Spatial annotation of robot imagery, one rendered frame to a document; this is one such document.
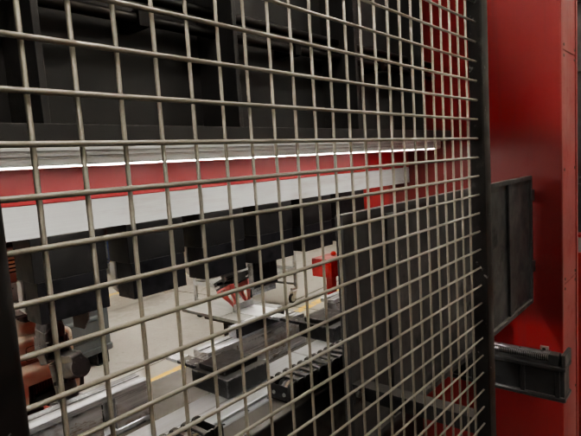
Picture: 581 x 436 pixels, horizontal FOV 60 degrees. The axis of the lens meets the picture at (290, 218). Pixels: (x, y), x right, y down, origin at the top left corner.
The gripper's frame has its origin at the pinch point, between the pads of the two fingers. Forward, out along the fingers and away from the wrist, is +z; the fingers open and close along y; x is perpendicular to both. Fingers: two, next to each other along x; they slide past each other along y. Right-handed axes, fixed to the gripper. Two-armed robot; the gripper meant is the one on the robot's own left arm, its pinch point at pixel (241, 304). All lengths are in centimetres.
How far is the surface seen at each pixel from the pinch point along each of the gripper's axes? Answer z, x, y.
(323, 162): -30, -33, 26
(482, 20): -14, -105, -37
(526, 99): -24, -81, 83
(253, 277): -4.4, -15.6, -6.2
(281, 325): 11.0, -10.3, 1.6
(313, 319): 12.9, -30.4, -7.2
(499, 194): 3, -69, 47
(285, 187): -24.6, -29.4, 6.9
